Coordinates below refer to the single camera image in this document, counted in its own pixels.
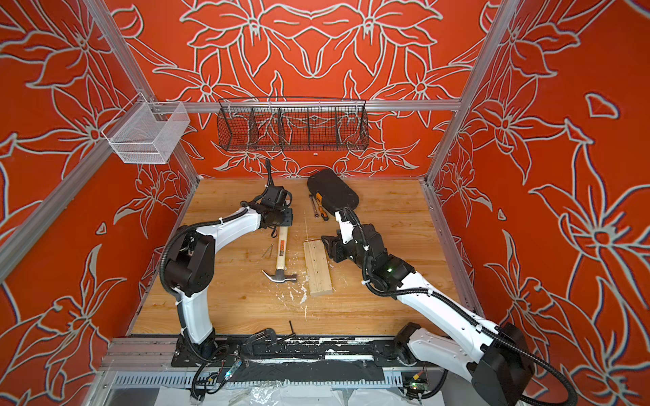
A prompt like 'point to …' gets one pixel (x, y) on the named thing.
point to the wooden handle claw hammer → (280, 275)
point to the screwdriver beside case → (316, 211)
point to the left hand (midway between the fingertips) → (289, 214)
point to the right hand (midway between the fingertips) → (329, 231)
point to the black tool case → (336, 194)
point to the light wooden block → (318, 269)
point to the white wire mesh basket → (147, 132)
